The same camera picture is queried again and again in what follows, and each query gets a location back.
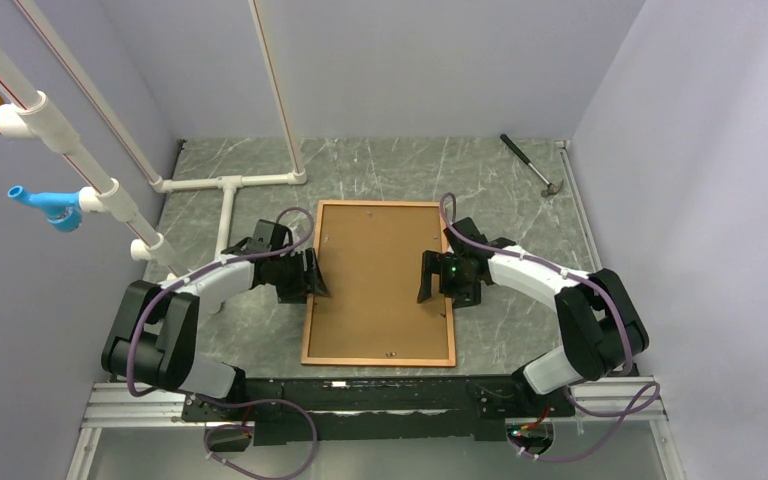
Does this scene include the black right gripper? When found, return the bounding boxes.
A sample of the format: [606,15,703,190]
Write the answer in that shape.
[417,250,480,309]

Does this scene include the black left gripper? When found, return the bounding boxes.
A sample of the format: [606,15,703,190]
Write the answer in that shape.
[269,248,330,304]

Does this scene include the brown backing board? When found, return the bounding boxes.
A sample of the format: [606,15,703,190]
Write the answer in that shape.
[309,205,450,361]

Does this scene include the wooden picture frame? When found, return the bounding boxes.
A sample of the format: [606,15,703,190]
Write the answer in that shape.
[300,199,458,369]

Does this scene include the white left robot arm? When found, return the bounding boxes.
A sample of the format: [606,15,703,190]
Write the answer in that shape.
[101,219,330,420]

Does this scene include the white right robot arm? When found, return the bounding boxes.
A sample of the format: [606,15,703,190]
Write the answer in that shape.
[417,217,650,415]

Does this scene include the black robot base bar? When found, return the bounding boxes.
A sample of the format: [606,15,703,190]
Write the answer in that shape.
[181,374,575,446]

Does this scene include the blue faucet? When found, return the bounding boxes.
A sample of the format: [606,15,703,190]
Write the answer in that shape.
[7,185,83,233]

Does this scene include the white pvc pipe stand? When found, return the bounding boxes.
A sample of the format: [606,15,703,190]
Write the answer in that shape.
[0,1,307,276]

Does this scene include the black handled hammer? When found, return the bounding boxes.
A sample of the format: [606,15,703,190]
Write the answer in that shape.
[499,133,564,198]

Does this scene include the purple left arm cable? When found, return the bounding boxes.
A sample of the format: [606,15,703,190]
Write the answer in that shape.
[125,206,320,480]

